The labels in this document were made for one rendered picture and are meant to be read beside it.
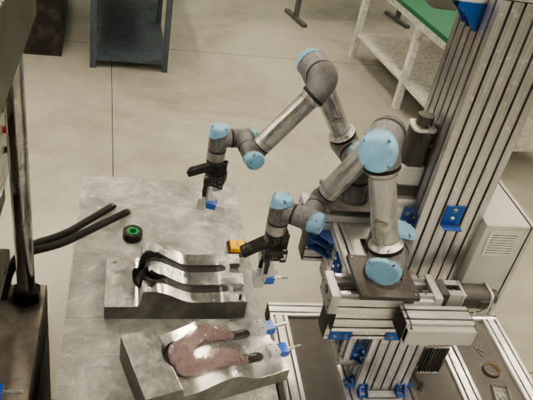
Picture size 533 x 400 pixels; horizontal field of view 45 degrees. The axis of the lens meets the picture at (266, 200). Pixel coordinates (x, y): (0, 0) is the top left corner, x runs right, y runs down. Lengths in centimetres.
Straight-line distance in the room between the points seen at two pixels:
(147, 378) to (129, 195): 110
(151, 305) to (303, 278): 169
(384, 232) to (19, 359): 124
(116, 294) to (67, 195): 199
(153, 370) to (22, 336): 50
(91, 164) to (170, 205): 176
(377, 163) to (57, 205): 266
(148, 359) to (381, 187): 90
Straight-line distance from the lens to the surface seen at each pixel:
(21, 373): 224
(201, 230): 276
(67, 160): 462
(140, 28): 657
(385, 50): 672
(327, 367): 313
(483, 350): 355
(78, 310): 239
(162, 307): 233
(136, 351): 212
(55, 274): 372
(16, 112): 199
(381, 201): 200
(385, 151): 190
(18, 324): 239
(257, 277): 235
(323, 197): 222
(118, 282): 240
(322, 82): 237
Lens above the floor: 251
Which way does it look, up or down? 35 degrees down
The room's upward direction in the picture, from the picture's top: 12 degrees clockwise
